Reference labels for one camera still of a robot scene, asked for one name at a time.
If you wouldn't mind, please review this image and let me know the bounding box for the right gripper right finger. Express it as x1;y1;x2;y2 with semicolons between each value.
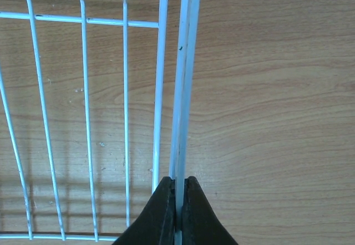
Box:
181;176;238;245

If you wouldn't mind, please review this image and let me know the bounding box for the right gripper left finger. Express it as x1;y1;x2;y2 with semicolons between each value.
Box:
113;177;175;245

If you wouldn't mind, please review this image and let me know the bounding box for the white wire dish rack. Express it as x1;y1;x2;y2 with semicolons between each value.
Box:
0;0;202;243

